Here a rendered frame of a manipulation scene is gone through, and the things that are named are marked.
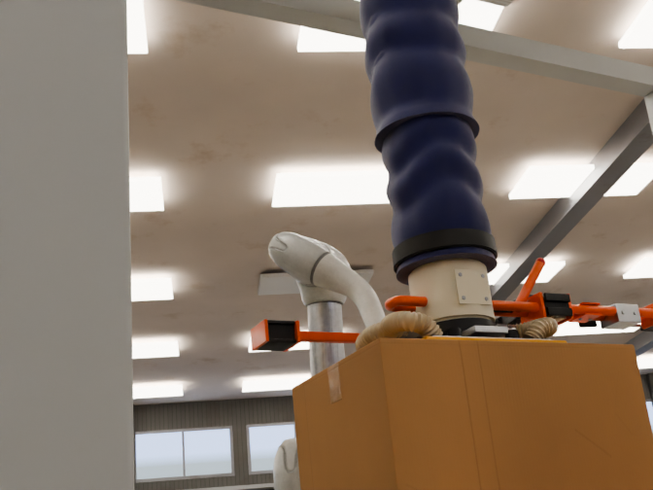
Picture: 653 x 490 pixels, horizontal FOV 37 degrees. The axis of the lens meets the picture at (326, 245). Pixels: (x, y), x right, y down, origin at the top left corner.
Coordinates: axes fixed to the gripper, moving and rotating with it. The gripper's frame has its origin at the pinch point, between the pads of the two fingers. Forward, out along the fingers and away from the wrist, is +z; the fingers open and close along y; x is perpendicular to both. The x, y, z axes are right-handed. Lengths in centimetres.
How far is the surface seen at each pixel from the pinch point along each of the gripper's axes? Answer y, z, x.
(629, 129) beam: -268, -320, -394
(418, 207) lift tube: -19.3, 5.1, 35.5
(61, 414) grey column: 47, 108, 132
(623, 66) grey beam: -198, -160, -220
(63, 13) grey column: 20, 108, 132
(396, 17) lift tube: -65, 7, 36
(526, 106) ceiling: -278, -329, -302
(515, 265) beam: -263, -602, -497
